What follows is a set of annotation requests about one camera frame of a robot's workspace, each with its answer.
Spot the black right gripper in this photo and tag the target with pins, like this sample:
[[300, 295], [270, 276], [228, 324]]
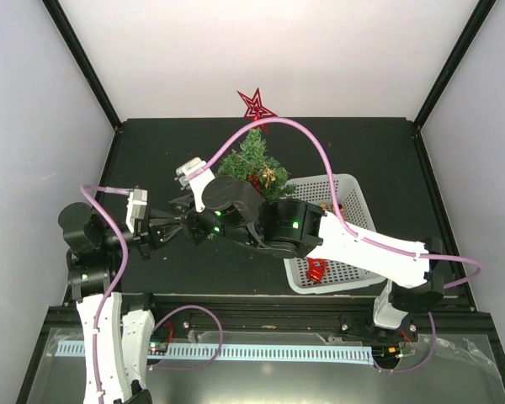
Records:
[[183, 205]]

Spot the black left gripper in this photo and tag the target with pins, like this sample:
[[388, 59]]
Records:
[[157, 234]]

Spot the red berry sprig ornament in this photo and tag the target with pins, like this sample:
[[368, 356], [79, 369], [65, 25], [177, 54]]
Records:
[[255, 182]]

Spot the small green christmas tree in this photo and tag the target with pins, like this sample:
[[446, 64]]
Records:
[[261, 168]]

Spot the red star ornament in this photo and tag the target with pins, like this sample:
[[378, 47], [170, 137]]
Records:
[[255, 109]]

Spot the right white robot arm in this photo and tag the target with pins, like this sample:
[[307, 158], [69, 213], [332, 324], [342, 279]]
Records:
[[290, 228]]

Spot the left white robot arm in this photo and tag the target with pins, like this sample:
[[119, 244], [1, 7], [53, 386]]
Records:
[[115, 334]]

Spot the left green circuit board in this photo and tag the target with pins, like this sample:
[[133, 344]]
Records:
[[158, 348]]

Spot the gold bells leaf ornament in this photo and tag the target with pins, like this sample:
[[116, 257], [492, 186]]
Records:
[[331, 208]]

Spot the red reindeer ornament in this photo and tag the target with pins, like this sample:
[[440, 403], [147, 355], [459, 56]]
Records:
[[317, 265]]

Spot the red gift box ornament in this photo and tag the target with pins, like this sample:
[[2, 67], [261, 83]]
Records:
[[315, 275]]

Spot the right circuit board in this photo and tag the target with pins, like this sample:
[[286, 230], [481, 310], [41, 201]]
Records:
[[394, 352]]

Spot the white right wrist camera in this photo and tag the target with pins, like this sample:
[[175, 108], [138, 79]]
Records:
[[195, 175]]

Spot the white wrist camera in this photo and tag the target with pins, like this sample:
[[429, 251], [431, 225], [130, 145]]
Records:
[[195, 175], [136, 208]]

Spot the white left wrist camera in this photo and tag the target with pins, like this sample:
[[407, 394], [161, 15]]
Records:
[[136, 208]]

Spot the white slotted cable duct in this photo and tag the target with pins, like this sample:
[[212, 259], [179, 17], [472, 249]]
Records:
[[203, 352]]

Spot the left black frame post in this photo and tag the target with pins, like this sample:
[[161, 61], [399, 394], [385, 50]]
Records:
[[74, 45]]

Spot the black frame post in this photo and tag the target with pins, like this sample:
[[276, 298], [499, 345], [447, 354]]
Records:
[[461, 46], [74, 45]]

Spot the right black frame post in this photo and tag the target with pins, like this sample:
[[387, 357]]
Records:
[[461, 46]]

